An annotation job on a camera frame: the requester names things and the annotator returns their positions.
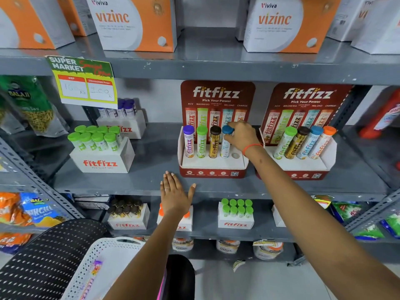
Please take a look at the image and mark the orange white supplement box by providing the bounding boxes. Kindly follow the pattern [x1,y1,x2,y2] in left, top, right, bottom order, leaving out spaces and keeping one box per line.
[0,0,76,50]
[56,0,98,37]
[243,0,343,54]
[326,0,376,42]
[351,0,400,55]
[85,0,178,53]

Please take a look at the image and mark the purple-capped white tablet tube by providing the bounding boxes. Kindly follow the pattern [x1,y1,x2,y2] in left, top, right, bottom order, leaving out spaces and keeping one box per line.
[183,125,195,158]

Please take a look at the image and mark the person's left hand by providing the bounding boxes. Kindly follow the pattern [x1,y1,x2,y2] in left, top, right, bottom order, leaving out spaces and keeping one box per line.
[160,171,197,217]

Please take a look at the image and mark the orange-capped white tablet tube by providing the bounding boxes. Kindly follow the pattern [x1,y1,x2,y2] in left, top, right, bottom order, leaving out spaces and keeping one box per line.
[308,126,337,160]

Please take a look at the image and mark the cluster of brown-capped tubes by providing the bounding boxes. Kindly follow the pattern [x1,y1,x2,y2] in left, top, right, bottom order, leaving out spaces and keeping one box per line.
[107,198,144,216]

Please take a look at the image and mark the blue-capped white tablet tube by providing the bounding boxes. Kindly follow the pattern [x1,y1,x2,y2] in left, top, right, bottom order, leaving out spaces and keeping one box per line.
[296,125,324,160]
[220,125,235,159]

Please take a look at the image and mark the red plastic bottle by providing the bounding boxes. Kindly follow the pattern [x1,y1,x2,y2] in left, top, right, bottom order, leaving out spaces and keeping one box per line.
[358,89,400,140]

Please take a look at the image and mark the person's left forearm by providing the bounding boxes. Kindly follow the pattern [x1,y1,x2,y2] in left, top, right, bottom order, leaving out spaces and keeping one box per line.
[103,212,192,300]

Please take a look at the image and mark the person's right hand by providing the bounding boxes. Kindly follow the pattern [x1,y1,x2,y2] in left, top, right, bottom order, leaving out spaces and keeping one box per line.
[224,120,263,154]

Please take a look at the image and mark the grey metal shelf rack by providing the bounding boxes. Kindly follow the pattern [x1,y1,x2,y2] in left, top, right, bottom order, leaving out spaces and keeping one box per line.
[0,0,400,267]

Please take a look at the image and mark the white tablet tube packet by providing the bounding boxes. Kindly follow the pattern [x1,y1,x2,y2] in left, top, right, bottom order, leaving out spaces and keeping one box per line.
[79,260,104,300]

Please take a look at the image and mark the green-capped tablet tube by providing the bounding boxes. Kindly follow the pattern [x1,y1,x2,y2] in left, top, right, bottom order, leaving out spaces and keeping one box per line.
[196,126,209,159]
[273,126,298,160]

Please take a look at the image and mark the cluster of purple-capped tubes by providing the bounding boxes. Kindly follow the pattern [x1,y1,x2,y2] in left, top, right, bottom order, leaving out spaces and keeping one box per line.
[98,98,137,119]

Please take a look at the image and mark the cluster of green-capped tubes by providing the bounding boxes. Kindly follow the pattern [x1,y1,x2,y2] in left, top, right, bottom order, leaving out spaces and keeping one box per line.
[67,125,122,152]
[221,198,254,219]

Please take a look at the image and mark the white plastic shopping basket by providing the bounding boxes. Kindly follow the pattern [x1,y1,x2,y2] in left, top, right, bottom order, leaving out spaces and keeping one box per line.
[61,236,146,300]

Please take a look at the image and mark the orange wrist band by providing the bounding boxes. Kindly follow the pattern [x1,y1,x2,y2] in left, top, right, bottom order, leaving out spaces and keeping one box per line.
[242,143,264,157]

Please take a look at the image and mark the black trousers with pink stripe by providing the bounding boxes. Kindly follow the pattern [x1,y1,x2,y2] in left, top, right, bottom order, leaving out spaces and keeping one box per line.
[157,254,196,300]

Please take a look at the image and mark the white cardboard tube tray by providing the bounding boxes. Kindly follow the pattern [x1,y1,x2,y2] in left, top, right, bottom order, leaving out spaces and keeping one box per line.
[96,110,147,140]
[69,136,136,174]
[217,202,255,230]
[271,204,287,228]
[107,203,151,230]
[156,203,194,232]

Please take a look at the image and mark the yellow green packet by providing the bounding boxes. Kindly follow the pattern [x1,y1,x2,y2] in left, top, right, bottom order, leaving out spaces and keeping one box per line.
[311,194,335,210]

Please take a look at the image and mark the green yellow price sign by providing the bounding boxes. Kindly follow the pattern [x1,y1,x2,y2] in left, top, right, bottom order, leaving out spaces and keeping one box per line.
[45,55,119,109]

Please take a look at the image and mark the brown-capped gold tablet tube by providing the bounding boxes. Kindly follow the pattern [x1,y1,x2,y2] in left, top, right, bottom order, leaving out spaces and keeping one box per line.
[284,127,311,160]
[208,126,222,159]

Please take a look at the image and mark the green snack bag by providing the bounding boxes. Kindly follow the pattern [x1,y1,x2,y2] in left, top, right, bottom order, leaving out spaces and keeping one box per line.
[0,75,70,138]

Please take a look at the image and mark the orange snack bag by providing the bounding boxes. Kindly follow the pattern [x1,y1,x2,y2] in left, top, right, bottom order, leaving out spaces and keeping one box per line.
[0,232,34,255]
[0,192,32,227]

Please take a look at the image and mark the green detergent packet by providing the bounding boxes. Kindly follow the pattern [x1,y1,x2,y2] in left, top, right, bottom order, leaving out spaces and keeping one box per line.
[331,201,364,224]
[379,212,400,240]
[352,224,385,241]

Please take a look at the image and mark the white supplement jar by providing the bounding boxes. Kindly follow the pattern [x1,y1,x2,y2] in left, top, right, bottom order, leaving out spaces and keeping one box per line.
[216,239,241,255]
[171,237,194,253]
[253,239,284,261]

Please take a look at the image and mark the person's right forearm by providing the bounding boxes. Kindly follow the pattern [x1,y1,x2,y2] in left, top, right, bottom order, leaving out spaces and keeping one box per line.
[247,146,400,300]

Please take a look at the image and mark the blue snack bag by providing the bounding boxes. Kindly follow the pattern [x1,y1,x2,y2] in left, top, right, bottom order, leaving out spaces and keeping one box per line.
[19,192,68,229]

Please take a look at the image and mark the red cardboard display stand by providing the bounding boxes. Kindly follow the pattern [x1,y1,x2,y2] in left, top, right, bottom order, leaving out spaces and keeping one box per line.
[177,80,256,179]
[256,83,354,181]

